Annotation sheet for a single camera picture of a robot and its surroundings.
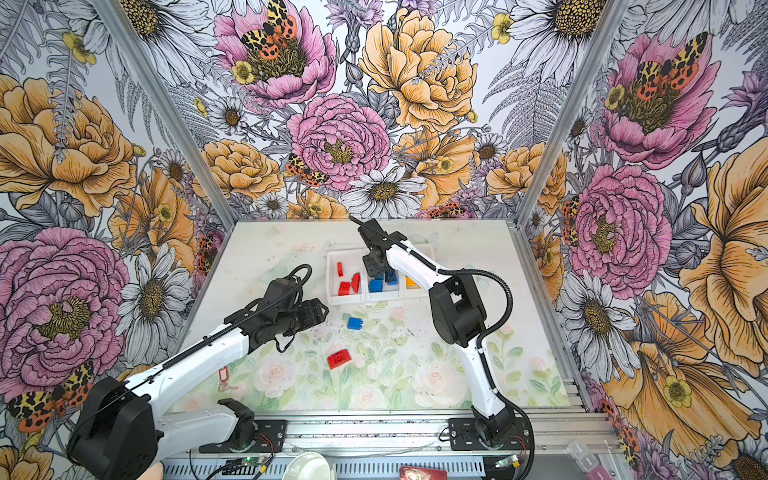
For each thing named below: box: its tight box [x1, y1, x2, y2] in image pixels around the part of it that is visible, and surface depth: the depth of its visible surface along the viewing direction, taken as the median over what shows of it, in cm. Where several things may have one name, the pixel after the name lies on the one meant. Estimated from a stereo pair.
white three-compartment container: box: [325, 248, 429, 306], surface depth 104 cm
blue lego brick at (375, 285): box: [369, 279, 383, 293], surface depth 104 cm
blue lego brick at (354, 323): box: [347, 317, 363, 330], surface depth 96 cm
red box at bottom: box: [400, 466, 448, 480], surface depth 67 cm
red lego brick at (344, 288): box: [338, 281, 351, 296], surface depth 104 cm
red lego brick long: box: [351, 272, 361, 293], surface depth 104 cm
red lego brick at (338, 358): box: [327, 349, 352, 370], surface depth 88 cm
